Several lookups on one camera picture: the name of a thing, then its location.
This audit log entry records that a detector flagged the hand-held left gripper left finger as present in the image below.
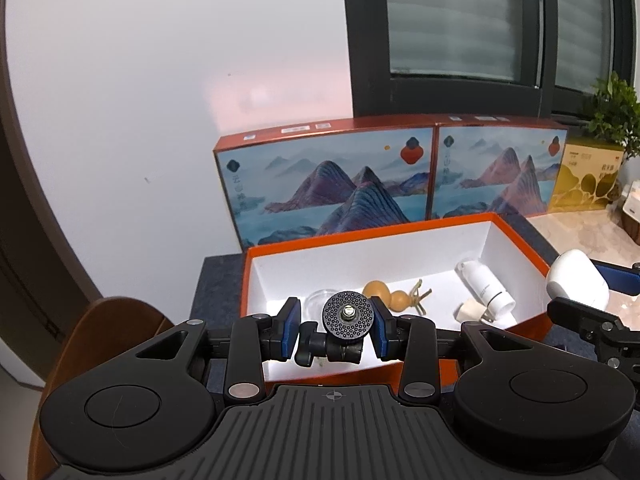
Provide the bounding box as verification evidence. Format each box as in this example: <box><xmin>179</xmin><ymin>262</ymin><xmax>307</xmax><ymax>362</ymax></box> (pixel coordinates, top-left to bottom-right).
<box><xmin>135</xmin><ymin>297</ymin><xmax>303</xmax><ymax>403</ymax></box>

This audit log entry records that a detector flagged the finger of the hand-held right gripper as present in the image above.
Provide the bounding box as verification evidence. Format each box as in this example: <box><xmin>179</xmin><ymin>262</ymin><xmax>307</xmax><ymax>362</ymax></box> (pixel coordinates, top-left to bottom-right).
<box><xmin>546</xmin><ymin>296</ymin><xmax>640</xmax><ymax>386</ymax></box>
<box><xmin>592</xmin><ymin>260</ymin><xmax>640</xmax><ymax>297</ymax></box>

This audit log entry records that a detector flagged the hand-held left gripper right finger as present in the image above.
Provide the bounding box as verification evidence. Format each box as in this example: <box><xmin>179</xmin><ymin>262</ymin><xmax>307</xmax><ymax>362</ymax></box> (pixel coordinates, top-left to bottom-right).
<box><xmin>370</xmin><ymin>297</ymin><xmax>531</xmax><ymax>404</ymax></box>

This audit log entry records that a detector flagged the clear plastic cup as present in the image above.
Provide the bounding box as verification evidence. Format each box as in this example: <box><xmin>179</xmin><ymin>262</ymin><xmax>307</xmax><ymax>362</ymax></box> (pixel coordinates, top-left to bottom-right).
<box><xmin>305</xmin><ymin>287</ymin><xmax>341</xmax><ymax>321</ymax></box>

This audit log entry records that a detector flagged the black ball head mount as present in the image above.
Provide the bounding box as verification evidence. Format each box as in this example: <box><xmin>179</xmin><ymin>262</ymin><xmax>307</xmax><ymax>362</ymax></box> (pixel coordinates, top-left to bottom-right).
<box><xmin>294</xmin><ymin>291</ymin><xmax>376</xmax><ymax>367</ymax></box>

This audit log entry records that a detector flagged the tan wooden gourd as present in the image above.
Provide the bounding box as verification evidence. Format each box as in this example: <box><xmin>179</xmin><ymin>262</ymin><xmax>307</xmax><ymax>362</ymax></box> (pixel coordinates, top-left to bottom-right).
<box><xmin>362</xmin><ymin>279</ymin><xmax>433</xmax><ymax>317</ymax></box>

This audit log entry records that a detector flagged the white oval case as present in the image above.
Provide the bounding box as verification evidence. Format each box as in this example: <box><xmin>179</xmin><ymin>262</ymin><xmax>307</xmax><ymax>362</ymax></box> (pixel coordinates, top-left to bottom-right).
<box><xmin>545</xmin><ymin>251</ymin><xmax>610</xmax><ymax>313</ymax></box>

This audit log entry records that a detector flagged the orange storage box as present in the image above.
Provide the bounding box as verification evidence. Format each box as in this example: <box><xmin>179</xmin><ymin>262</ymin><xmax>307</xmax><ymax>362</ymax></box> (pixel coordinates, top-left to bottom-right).
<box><xmin>239</xmin><ymin>212</ymin><xmax>556</xmax><ymax>396</ymax></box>

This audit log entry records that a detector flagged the white charger adapter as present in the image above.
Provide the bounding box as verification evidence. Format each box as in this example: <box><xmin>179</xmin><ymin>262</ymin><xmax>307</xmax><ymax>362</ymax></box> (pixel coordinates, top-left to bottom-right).
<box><xmin>454</xmin><ymin>297</ymin><xmax>518</xmax><ymax>331</ymax></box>

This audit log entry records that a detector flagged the white plastic bottle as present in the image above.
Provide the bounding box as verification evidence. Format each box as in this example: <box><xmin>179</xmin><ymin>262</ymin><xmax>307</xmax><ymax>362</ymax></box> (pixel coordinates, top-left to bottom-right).
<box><xmin>454</xmin><ymin>257</ymin><xmax>517</xmax><ymax>317</ymax></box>

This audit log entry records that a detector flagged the blue-grey table mat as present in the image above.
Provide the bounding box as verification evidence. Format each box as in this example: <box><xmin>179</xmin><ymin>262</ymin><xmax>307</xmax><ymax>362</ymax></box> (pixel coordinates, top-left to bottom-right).
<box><xmin>192</xmin><ymin>255</ymin><xmax>601</xmax><ymax>396</ymax></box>

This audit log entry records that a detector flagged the white container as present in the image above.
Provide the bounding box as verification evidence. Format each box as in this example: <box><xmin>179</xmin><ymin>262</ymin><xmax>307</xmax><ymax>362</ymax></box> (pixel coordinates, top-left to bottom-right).
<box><xmin>617</xmin><ymin>180</ymin><xmax>640</xmax><ymax>211</ymax></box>

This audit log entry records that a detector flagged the yellow printed box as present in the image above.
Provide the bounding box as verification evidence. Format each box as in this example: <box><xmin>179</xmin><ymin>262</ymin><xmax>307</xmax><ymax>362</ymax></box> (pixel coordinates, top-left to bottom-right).
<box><xmin>547</xmin><ymin>135</ymin><xmax>626</xmax><ymax>213</ymax></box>

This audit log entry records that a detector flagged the mountain print gift box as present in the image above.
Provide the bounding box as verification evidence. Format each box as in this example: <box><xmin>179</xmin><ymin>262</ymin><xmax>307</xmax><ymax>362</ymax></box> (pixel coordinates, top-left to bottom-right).
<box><xmin>431</xmin><ymin>120</ymin><xmax>571</xmax><ymax>221</ymax></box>
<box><xmin>212</xmin><ymin>121</ymin><xmax>441</xmax><ymax>251</ymax></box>

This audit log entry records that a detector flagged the green potted plant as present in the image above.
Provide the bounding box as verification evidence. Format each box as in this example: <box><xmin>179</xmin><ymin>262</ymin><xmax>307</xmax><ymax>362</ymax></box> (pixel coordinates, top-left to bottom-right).
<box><xmin>582</xmin><ymin>71</ymin><xmax>640</xmax><ymax>161</ymax></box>

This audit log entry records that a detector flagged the brown wooden chair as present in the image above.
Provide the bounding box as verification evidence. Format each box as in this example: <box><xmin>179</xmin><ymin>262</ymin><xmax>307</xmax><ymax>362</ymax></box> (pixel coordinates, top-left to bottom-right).
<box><xmin>27</xmin><ymin>297</ymin><xmax>176</xmax><ymax>480</ymax></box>

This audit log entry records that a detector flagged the dark framed window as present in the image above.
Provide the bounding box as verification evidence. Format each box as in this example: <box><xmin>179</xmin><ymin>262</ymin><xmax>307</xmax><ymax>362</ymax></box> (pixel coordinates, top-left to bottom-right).
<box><xmin>341</xmin><ymin>0</ymin><xmax>640</xmax><ymax>126</ymax></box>

